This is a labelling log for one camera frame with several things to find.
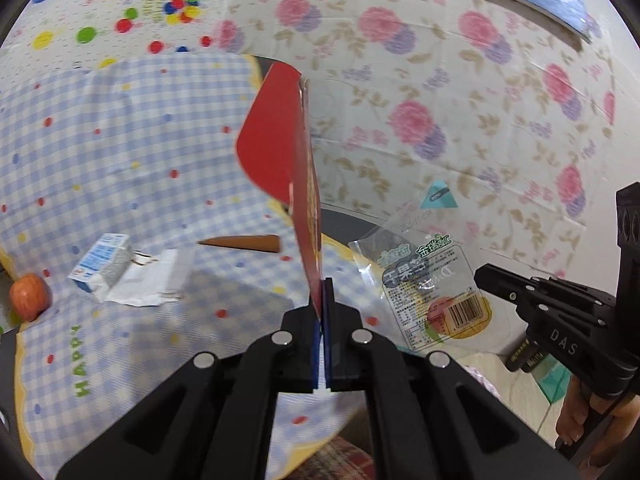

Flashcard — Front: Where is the plaid cloth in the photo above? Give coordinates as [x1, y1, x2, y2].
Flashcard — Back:
[294, 435, 377, 480]

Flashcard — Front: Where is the clear plastic wrapper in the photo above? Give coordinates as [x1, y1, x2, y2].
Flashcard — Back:
[347, 180, 494, 354]

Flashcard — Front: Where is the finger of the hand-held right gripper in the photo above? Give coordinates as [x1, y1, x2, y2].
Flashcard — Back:
[473, 262, 617, 332]

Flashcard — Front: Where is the white plastic wrapper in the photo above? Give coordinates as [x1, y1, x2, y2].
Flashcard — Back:
[105, 247, 197, 308]

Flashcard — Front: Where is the grey office chair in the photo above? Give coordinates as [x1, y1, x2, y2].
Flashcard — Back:
[0, 54, 401, 480]

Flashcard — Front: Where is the dark box with gold lettering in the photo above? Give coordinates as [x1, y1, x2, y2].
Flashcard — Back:
[505, 337, 540, 374]

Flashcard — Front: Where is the brown pointed piece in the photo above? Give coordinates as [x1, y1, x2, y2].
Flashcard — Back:
[196, 234, 283, 255]

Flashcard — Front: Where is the floral print sheet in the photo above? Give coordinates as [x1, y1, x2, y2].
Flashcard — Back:
[220, 0, 640, 363]

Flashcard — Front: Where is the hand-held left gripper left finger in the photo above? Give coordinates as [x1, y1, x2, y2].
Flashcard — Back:
[55, 279, 325, 480]

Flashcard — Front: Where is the pink ribbed item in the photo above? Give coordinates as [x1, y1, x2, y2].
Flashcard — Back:
[462, 364, 502, 399]

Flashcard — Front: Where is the red packet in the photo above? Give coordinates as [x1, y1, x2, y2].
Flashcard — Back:
[234, 62, 324, 322]

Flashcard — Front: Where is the person's right hand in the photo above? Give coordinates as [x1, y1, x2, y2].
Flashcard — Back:
[554, 374, 640, 472]

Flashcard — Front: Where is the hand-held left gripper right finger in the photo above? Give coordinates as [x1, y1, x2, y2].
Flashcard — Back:
[325, 278, 582, 480]

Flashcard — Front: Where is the red apple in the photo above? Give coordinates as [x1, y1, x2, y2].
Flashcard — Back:
[8, 272, 53, 322]

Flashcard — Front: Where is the blue white milk carton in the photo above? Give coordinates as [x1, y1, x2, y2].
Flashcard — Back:
[67, 232, 134, 304]

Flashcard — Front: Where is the balloon print plastic sheet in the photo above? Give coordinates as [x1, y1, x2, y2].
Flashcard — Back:
[0, 0, 253, 70]

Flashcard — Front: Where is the teal box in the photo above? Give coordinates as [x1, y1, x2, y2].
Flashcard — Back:
[537, 359, 574, 405]

